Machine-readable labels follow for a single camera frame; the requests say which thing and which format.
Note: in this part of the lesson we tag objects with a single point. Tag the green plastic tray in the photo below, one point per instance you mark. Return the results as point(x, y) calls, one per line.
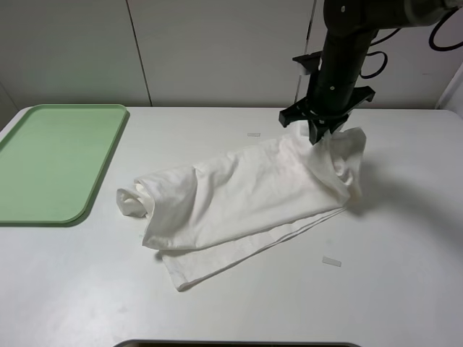
point(53, 162)

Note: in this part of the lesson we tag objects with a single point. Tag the white short sleeve t-shirt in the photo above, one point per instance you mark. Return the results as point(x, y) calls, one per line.
point(210, 216)

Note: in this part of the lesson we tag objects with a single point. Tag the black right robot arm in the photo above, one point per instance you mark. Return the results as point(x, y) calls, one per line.
point(352, 26)

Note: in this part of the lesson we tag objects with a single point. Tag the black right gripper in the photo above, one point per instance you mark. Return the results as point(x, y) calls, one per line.
point(331, 94)

